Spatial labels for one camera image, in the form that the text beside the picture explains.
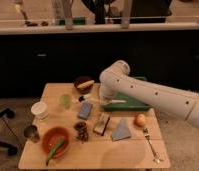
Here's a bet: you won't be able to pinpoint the green chili pepper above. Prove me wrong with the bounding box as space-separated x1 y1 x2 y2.
45 139 65 166

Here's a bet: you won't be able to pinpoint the white stacked cups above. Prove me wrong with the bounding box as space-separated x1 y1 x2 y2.
31 101 48 120

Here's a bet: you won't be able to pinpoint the dark brown bowl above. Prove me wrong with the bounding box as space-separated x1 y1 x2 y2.
74 76 94 94

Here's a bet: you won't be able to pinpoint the dark grape bunch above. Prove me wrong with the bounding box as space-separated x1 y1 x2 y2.
74 121 89 142

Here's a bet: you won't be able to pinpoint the green translucent cup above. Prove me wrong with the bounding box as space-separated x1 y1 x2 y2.
60 94 72 109

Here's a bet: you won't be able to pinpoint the green plastic tray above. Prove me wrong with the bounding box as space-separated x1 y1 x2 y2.
104 92 151 112

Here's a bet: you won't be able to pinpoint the wooden table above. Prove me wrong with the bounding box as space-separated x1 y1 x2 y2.
18 83 170 169

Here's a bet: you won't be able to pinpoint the black office chair base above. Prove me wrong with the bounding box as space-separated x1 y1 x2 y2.
0 107 19 157

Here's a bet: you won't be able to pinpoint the brown wooden block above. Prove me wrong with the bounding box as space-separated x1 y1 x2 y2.
93 113 110 136

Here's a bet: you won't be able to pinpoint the metal cup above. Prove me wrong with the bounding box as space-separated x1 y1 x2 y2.
24 125 40 143

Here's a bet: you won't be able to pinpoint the blue sponge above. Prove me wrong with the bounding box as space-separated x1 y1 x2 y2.
78 102 93 119

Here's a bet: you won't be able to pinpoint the yellow corn cob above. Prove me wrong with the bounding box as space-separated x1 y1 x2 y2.
77 80 95 89

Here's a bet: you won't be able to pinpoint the orange bowl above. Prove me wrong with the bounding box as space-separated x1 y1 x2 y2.
41 127 70 159

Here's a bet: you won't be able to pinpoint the orange fruit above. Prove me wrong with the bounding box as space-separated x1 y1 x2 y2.
134 113 146 127

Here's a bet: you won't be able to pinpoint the grey triangular cloth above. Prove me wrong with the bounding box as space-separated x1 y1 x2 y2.
111 118 131 141

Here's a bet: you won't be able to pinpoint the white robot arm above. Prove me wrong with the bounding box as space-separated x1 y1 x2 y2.
99 60 199 129

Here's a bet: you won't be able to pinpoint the metal fork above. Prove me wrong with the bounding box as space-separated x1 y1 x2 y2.
143 128 162 164

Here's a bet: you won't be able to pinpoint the white handled brush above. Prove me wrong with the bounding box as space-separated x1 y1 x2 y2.
78 94 126 105

